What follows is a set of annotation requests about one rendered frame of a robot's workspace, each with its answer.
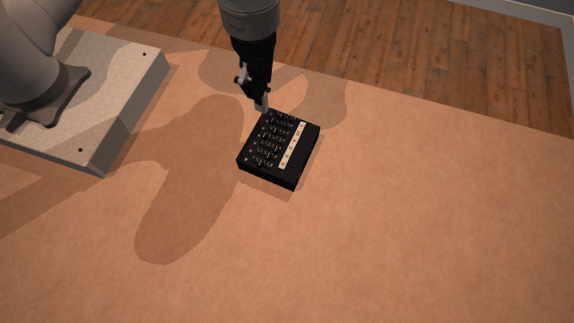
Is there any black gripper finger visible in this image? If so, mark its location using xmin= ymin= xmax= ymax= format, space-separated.
xmin=234 ymin=57 xmax=267 ymax=114
xmin=262 ymin=49 xmax=274 ymax=111

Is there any black lighting desk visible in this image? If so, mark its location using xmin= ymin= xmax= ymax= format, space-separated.
xmin=236 ymin=108 xmax=321 ymax=192

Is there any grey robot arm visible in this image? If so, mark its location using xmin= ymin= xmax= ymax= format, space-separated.
xmin=0 ymin=0 xmax=281 ymax=133

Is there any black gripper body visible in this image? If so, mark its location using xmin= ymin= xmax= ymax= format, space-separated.
xmin=230 ymin=31 xmax=276 ymax=74

